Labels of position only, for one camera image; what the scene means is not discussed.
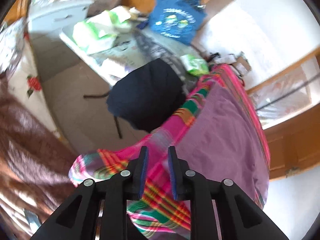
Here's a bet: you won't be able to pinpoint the rose print white cloth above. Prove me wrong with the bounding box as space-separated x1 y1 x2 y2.
0 17 63 140

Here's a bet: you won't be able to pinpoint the metal door lock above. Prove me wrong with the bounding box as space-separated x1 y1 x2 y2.
285 166 300 178

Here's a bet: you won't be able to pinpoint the blue printed tote bag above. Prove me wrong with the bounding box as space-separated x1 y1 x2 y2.
149 0 208 46

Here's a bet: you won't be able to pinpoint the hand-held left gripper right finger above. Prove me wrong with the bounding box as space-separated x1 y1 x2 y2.
167 145 289 240

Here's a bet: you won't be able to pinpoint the white drawer cabinet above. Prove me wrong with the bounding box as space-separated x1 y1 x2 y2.
27 0 93 34

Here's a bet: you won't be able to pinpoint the printed plastic door curtain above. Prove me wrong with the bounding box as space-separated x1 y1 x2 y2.
250 60 313 128

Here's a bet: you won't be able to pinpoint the black chair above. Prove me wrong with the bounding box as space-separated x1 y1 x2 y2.
84 59 187 138

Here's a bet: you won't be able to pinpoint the black curtain pole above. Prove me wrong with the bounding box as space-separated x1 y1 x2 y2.
256 80 320 110

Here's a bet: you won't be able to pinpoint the wooden door frame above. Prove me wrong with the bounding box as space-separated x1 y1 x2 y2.
246 47 320 95

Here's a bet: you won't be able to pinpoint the labelled cardboard box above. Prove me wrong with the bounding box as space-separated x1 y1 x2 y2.
220 52 252 77

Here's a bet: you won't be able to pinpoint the wooden door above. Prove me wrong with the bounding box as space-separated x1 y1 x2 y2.
262 102 320 182

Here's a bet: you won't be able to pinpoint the plaid bed sheet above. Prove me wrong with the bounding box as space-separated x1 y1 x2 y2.
69 64 271 240

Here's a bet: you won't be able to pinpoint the purple fleece pants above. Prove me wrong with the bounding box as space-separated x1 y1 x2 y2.
175 83 270 212

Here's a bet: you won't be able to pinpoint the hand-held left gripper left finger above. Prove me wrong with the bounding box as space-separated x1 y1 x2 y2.
30 145 150 240

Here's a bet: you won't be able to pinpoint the brown fleece garment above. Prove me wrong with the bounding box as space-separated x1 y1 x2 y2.
0 80 84 233

